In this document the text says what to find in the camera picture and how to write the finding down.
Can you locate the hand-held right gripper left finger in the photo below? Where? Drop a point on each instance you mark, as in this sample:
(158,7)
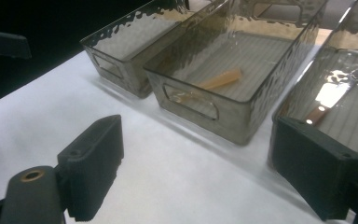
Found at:
(93,161)

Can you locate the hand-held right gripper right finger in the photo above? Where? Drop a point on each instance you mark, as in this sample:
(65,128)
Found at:
(313,165)

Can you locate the smoky clear plastic bin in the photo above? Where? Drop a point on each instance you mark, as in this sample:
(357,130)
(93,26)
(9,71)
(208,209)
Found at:
(354,124)
(230,124)
(118,67)

